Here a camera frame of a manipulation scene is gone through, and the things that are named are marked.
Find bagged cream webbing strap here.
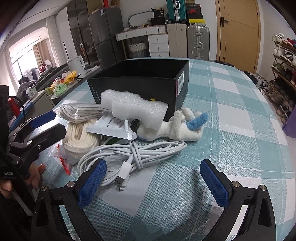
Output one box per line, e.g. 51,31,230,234
53,118,102,175

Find bagged white cord bundle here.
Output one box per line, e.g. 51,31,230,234
53,103,112,124

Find silver foil sachet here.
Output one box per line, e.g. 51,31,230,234
86,113,137,141

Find white charging cable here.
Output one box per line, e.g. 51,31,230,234
77,139,188,191

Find white foam wrap piece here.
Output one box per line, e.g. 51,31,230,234
101,89,169,131

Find white plush toy blue ears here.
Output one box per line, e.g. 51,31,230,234
137,108,209,142

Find green medicine sachet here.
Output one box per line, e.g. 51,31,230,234
100,136,128,145

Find person's left hand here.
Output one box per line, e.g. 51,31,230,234
1,163,46,199

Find white kettle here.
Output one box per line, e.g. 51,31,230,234
67,55,85,76

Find teal checkered tablecloth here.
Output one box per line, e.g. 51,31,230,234
85,60,295,240

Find purple bag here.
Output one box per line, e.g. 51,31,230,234
282,114,296,138

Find dark grey refrigerator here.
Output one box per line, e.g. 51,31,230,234
88,8,125,69

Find woven laundry basket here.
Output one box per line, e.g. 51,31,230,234
128,42,148,58

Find wooden shoe rack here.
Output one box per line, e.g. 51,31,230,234
267,33,295,123

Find black cardboard box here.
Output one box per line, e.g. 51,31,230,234
87,58,190,121

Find white desk with drawers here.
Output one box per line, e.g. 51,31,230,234
115,25,170,58

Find beige suitcase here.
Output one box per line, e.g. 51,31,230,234
167,24,188,58

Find teal suitcase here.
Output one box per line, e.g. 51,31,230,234
166,0,187,22

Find silver aluminium suitcase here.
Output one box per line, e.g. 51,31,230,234
187,25,210,61

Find stack of shoe boxes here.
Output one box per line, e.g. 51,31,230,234
185,1,206,26

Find wooden door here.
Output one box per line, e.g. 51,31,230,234
215,1,261,73

